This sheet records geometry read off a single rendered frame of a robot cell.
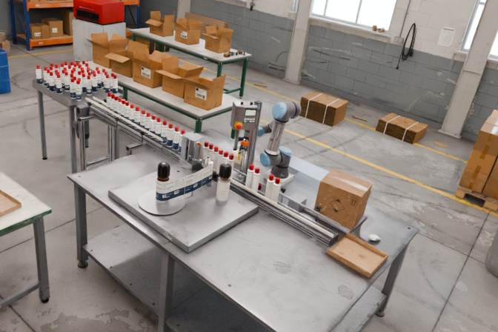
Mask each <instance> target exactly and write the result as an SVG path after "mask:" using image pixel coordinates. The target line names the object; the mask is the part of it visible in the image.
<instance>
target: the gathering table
mask: <svg viewBox="0 0 498 332"><path fill-rule="evenodd" d="M32 81H33V87H34V88H35V89H37V98H38V107H39V125H40V134H41V152H42V156H43V158H42V159H43V160H46V159H47V157H46V156H47V145H46V136H45V126H44V107H43V96H42V94H45V95H46V96H49V97H50V98H52V99H54V100H55V101H57V102H58V103H60V104H62V105H64V106H65V107H67V108H69V123H70V152H71V167H72V174H73V173H77V164H76V130H75V128H74V127H73V121H75V113H74V108H75V107H76V105H79V104H84V103H85V102H89V101H88V100H86V98H88V99H90V100H92V101H94V102H97V103H99V102H98V101H96V100H95V99H94V98H93V96H94V97H96V98H97V99H100V100H101V101H103V99H107V94H105V91H104V88H103V87H102V88H101V90H98V92H97V93H93V91H92V95H91V96H88V95H87V94H86V93H83V94H82V100H81V101H76V99H71V98H70V91H68V92H66V91H64V90H62V94H61V95H59V94H57V92H56V90H55V92H53V91H51V90H49V89H47V87H45V86H44V78H42V85H40V84H39V83H37V81H36V79H33V80H32ZM123 95H124V91H123V90H122V89H120V88H118V94H116V95H115V96H118V98H123ZM85 147H86V148H87V147H89V146H88V139H85ZM117 159H119V131H118V130H116V129H114V160H117Z"/></svg>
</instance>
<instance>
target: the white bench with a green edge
mask: <svg viewBox="0 0 498 332"><path fill-rule="evenodd" d="M0 190H3V191H4V192H5V193H7V194H9V195H11V196H12V197H13V198H15V199H17V200H18V201H20V202H21V206H22V207H21V208H19V209H17V210H15V211H13V212H11V213H9V214H6V215H4V216H2V217H0V237H1V236H4V235H6V234H9V233H12V232H13V231H15V230H18V229H21V228H23V227H26V226H28V225H31V224H33V232H34V240H35V248H36V262H37V270H38V278H39V280H38V281H37V282H34V283H33V284H31V285H29V286H27V287H26V288H24V289H22V290H20V291H18V292H16V293H14V294H13V295H11V296H9V297H7V298H5V299H3V300H1V301H0V309H1V308H3V307H5V306H7V305H9V304H10V303H12V302H15V301H16V300H17V299H20V298H22V297H23V296H25V295H27V294H29V293H31V292H32V291H34V290H36V289H38V288H39V292H40V298H41V301H42V302H43V303H45V302H48V301H49V298H50V289H49V279H48V270H47V254H46V244H45V236H44V219H43V216H46V215H47V214H50V213H52V209H51V208H50V207H48V206H47V205H46V204H45V203H43V202H42V201H41V200H39V199H38V198H36V197H35V196H34V195H33V194H32V193H30V192H29V191H27V190H26V189H24V188H23V187H22V186H21V185H19V184H18V183H17V182H15V181H14V180H12V179H11V178H10V177H9V176H8V175H6V174H5V173H3V172H2V171H1V170H0Z"/></svg>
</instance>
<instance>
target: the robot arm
mask: <svg viewBox="0 0 498 332"><path fill-rule="evenodd" d="M300 113H301V106H300V105H299V103H297V102H279V103H276V104H275V105H274V106H273V108H272V115H273V118H274V120H273V121H272V122H270V123H269V124H263V125H259V131H258V137H260V136H263V134H266V133H271V135H270V140H269V142H268V146H267V147H266V148H265V151H264V152H262V153H260V156H259V158H260V161H261V163H262V165H263V166H265V167H270V166H273V167H272V168H271V170H270V173H271V174H273V175H274V177H278V178H280V179H286V178H288V177H289V164H290V160H291V157H292V151H291V150H290V149H289V148H287V147H283V146H279V145H280V142H281V139H282V134H283V132H284V129H285V125H286V123H288V122H289V120H291V119H295V118H296V117H297V116H298V115H299V114H300ZM249 135H250V131H249V130H245V132H244V137H239V141H238V142H240V141H243V140H244V139H247V140H249Z"/></svg>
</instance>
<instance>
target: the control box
mask: <svg viewBox="0 0 498 332"><path fill-rule="evenodd" d="M240 104H241V102H233V106H232V113H231V119H230V126H231V127H232V129H233V130H255V125H256V120H255V123H243V121H244V118H256V116H257V110H258V107H257V106H256V105H254V102H253V105H252V106H251V105H250V102H244V105H240ZM245 108H249V109H256V116H245ZM238 124H240V125H241V126H242V128H241V129H237V128H236V126H237V125H238Z"/></svg>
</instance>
